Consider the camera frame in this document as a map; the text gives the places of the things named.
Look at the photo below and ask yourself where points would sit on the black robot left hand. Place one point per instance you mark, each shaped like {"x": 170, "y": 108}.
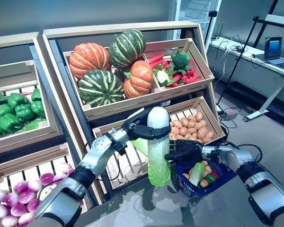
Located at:
{"x": 144, "y": 131}

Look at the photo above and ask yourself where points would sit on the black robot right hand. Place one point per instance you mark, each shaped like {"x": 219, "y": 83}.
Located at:
{"x": 184, "y": 151}

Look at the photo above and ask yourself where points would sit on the large napa cabbage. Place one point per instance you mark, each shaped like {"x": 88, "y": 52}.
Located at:
{"x": 156, "y": 153}
{"x": 139, "y": 143}

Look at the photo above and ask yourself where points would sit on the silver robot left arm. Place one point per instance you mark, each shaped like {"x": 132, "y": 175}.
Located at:
{"x": 97, "y": 153}

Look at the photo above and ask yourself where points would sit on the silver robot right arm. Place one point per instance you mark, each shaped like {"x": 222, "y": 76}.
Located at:
{"x": 262, "y": 179}

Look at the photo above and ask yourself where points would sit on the blue plastic shopping basket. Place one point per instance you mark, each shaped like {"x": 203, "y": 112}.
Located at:
{"x": 222, "y": 169}

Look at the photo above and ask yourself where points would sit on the small napa cabbage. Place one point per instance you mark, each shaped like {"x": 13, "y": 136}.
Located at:
{"x": 197, "y": 173}

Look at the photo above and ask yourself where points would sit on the wide wooden pumpkin crate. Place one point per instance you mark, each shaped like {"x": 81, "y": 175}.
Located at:
{"x": 137, "y": 104}

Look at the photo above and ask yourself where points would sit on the slatted wooden cabbage crate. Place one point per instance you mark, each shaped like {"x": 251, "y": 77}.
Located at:
{"x": 132, "y": 165}

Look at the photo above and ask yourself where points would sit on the small green bell pepper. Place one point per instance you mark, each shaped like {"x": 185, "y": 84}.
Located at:
{"x": 210, "y": 178}

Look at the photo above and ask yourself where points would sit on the small red vegetable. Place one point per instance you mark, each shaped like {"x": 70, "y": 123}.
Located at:
{"x": 215, "y": 175}

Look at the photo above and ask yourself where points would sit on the wooden potato crate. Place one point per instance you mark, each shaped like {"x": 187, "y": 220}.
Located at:
{"x": 213, "y": 123}

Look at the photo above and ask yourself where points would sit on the small orange pumpkin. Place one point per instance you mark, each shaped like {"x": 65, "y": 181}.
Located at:
{"x": 138, "y": 79}

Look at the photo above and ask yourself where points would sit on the white power adapter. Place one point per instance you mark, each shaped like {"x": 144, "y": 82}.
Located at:
{"x": 219, "y": 109}

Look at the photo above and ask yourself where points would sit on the white cauliflower with leaves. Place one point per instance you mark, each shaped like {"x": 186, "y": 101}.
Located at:
{"x": 162, "y": 75}

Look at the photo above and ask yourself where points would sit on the grey box with red button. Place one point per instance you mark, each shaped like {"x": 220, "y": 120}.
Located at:
{"x": 229, "y": 114}

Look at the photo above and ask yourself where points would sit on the green striped pumpkin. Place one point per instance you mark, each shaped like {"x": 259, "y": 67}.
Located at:
{"x": 127, "y": 48}
{"x": 101, "y": 88}

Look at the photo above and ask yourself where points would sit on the red carrot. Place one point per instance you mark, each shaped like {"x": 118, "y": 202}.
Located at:
{"x": 157, "y": 64}
{"x": 156, "y": 58}
{"x": 194, "y": 80}

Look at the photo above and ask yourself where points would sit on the green broccoli head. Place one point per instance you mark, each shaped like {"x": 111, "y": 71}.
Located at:
{"x": 180, "y": 60}

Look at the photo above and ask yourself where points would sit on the white standing desk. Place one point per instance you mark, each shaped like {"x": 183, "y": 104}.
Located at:
{"x": 255, "y": 115}

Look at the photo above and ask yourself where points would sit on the purple white onion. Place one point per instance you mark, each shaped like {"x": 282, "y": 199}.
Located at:
{"x": 34, "y": 185}
{"x": 21, "y": 186}
{"x": 46, "y": 192}
{"x": 64, "y": 168}
{"x": 59, "y": 177}
{"x": 47, "y": 178}

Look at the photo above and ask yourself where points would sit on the large orange pumpkin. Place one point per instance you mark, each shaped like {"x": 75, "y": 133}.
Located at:
{"x": 88, "y": 60}

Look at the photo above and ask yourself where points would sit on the wooden carrot crate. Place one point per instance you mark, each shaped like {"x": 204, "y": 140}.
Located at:
{"x": 200, "y": 59}

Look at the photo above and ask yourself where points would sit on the black tripod stand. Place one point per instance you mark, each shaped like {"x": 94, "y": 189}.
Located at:
{"x": 236, "y": 62}
{"x": 213, "y": 13}

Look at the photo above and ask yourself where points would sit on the wooden produce display shelf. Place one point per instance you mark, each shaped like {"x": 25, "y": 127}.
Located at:
{"x": 14, "y": 39}
{"x": 109, "y": 27}

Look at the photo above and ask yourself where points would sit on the wooden pepper crate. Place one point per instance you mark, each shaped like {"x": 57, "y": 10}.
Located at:
{"x": 26, "y": 140}

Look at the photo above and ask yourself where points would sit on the black router with antennas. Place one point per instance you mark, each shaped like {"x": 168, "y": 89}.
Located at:
{"x": 217, "y": 36}

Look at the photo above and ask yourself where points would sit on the slatted wooden onion crate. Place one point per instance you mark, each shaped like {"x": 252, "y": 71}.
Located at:
{"x": 26, "y": 163}

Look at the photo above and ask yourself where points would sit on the open laptop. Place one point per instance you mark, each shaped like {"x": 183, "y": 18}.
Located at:
{"x": 273, "y": 47}

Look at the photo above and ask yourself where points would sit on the black metal rack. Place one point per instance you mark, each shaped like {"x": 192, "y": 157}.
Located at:
{"x": 279, "y": 25}

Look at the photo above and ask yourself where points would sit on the white box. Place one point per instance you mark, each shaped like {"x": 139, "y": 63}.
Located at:
{"x": 278, "y": 19}

